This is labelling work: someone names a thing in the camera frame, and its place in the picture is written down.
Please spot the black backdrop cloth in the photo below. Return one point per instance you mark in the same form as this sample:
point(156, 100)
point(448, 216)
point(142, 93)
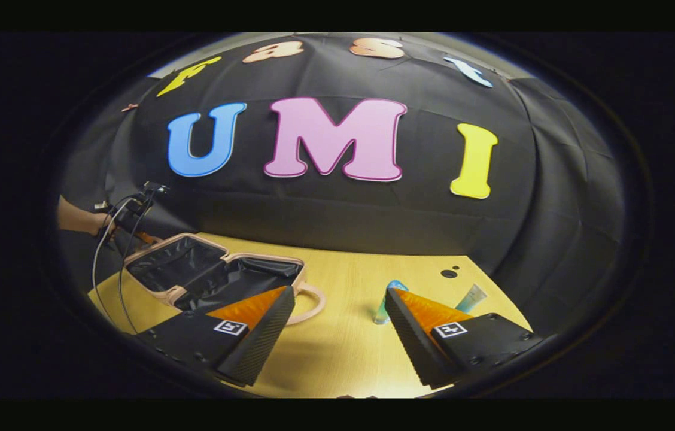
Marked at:
point(337, 221)

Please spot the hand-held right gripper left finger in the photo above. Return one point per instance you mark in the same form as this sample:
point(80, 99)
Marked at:
point(262, 341)

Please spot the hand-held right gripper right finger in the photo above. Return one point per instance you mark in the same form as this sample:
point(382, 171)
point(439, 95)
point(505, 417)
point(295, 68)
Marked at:
point(406, 341)

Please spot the blue skin care bottle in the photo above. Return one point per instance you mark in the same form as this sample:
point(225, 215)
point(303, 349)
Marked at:
point(396, 285)

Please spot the teal skin care tube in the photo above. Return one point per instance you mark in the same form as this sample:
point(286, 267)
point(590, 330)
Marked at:
point(472, 297)

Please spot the beige pink suitcase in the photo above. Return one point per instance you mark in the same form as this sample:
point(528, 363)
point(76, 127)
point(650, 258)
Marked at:
point(194, 263)

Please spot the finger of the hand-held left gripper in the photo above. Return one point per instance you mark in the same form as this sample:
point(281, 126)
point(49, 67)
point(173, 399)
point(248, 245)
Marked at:
point(147, 238)

